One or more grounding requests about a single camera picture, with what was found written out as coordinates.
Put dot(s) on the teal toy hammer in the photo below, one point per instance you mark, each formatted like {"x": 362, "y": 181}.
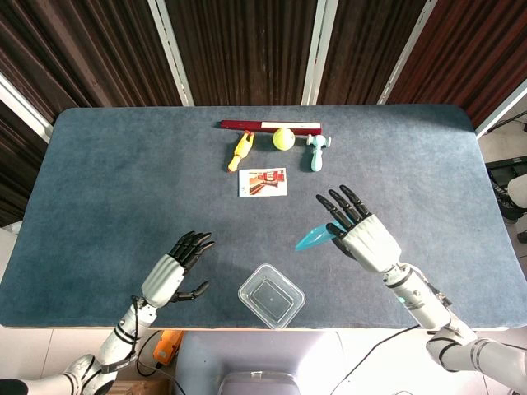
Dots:
{"x": 316, "y": 156}

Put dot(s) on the clear plastic container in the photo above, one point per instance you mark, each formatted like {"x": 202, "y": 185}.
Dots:
{"x": 271, "y": 298}

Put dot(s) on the blue velvet tablecloth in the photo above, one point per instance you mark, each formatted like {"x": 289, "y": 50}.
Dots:
{"x": 123, "y": 185}

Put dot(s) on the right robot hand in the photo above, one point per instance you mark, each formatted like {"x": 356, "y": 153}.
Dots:
{"x": 370, "y": 243}

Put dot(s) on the brown pleated curtain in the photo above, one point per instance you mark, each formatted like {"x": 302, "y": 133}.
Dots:
{"x": 247, "y": 49}
{"x": 473, "y": 49}
{"x": 82, "y": 49}
{"x": 362, "y": 49}

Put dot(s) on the dark red stick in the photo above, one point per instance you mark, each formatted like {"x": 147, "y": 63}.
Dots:
{"x": 243, "y": 125}

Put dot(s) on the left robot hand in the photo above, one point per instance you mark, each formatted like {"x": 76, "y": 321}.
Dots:
{"x": 164, "y": 275}

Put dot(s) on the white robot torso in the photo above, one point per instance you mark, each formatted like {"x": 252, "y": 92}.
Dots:
{"x": 259, "y": 354}

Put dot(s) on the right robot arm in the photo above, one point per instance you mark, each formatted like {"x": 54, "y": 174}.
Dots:
{"x": 424, "y": 304}

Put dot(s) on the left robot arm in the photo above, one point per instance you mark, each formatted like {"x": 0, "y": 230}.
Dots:
{"x": 123, "y": 333}

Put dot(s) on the clear container teal lid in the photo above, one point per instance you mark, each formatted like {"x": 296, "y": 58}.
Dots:
{"x": 311, "y": 239}

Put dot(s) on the yellow rubber chicken toy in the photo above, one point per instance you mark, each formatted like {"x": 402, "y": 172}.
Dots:
{"x": 240, "y": 150}

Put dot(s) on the yellow tennis ball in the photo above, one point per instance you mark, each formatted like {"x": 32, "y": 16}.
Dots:
{"x": 283, "y": 139}

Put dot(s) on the orange device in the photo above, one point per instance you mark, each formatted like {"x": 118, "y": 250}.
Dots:
{"x": 166, "y": 347}

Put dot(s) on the white frame post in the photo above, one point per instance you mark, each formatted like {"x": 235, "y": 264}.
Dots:
{"x": 502, "y": 109}
{"x": 319, "y": 53}
{"x": 405, "y": 53}
{"x": 173, "y": 53}
{"x": 24, "y": 105}

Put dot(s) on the printed photo card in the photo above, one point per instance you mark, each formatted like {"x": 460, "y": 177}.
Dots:
{"x": 263, "y": 182}

